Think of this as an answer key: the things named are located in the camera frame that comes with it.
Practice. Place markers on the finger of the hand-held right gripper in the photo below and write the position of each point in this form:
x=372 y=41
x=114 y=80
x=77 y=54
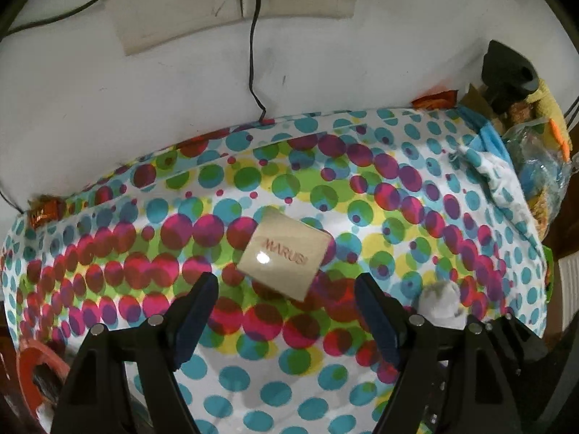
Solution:
x=520 y=339

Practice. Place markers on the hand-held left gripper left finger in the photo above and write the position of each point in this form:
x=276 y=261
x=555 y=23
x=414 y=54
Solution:
x=194 y=321

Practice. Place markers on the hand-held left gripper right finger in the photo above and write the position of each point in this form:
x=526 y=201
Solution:
x=377 y=321

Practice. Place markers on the white sock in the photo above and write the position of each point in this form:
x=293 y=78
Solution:
x=441 y=303

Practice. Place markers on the tan cardboard box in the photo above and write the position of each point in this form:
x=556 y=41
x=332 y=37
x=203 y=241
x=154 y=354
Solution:
x=285 y=253

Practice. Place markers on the red round tray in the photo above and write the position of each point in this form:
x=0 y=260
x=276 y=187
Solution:
x=34 y=357

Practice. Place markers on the green basket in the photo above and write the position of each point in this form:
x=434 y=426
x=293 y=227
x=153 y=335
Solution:
x=548 y=271

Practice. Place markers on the polka dot tablecloth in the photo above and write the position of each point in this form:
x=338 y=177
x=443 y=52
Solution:
x=271 y=370

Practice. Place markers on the clear bag of toys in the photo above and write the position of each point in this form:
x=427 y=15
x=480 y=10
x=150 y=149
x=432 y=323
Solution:
x=538 y=172

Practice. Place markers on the turquoise cloth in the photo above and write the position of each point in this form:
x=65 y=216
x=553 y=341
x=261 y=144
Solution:
x=493 y=142

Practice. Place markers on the red snack packet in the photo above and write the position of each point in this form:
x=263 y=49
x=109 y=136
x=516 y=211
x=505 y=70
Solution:
x=434 y=101

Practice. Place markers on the yellow plush toy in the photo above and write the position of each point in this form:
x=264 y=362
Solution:
x=549 y=104

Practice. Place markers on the black stand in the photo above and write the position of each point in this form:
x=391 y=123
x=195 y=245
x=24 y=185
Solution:
x=506 y=70

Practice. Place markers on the beige antenna wall plate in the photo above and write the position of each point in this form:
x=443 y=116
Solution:
x=181 y=13

